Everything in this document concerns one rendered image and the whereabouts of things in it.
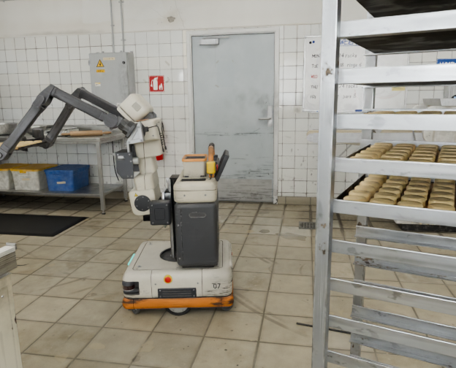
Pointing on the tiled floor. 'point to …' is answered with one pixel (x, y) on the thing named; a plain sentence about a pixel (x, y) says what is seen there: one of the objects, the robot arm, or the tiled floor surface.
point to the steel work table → (97, 164)
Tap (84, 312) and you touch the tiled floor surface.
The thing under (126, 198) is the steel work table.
